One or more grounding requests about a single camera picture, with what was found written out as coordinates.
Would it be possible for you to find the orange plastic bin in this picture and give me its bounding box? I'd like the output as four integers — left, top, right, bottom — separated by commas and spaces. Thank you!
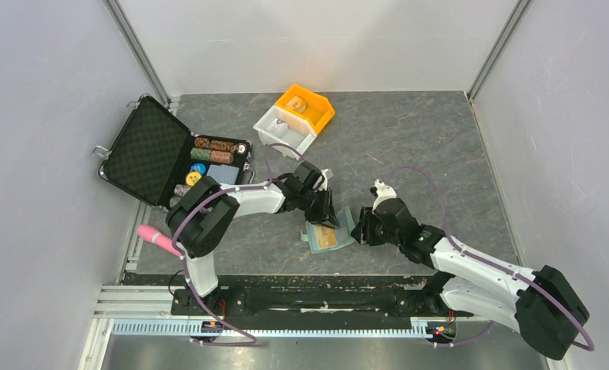
275, 84, 335, 136

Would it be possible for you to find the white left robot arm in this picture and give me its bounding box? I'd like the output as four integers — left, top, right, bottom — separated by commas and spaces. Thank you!
166, 161, 340, 314

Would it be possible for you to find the white plastic bin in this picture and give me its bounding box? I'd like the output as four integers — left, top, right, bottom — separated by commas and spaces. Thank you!
253, 105, 318, 154

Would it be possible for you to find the green card holder wallet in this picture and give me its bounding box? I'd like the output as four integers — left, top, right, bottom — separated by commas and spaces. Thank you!
301, 207, 355, 254

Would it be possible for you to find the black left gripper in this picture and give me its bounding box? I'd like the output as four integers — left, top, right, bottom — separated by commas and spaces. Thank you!
298, 187, 340, 230

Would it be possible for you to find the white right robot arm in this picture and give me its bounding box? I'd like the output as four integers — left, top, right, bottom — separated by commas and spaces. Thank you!
351, 198, 590, 360

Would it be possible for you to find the black poker chip case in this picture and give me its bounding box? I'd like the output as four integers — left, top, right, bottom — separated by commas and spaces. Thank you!
94, 94, 252, 208

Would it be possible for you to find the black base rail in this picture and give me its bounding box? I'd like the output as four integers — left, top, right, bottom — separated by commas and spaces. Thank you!
170, 274, 475, 331

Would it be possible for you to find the orange blue chip stack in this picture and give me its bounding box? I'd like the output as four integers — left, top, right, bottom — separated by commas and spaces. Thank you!
210, 150, 234, 165

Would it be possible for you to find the blue playing card deck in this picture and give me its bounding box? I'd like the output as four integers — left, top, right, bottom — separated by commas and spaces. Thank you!
206, 164, 239, 184

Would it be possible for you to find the purple chip stack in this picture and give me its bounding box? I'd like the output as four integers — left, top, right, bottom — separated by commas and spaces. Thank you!
173, 184, 192, 197

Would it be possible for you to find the blue poker chip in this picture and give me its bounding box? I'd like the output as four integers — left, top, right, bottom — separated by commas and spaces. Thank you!
190, 163, 207, 175

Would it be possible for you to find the pink handled tool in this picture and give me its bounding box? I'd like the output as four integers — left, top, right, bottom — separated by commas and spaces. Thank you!
136, 224, 181, 257

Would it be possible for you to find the brown chip stack top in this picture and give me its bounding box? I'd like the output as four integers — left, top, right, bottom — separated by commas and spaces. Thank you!
194, 136, 237, 153

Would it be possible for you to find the yellow poker chip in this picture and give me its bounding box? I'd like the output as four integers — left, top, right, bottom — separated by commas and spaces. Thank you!
185, 171, 202, 187

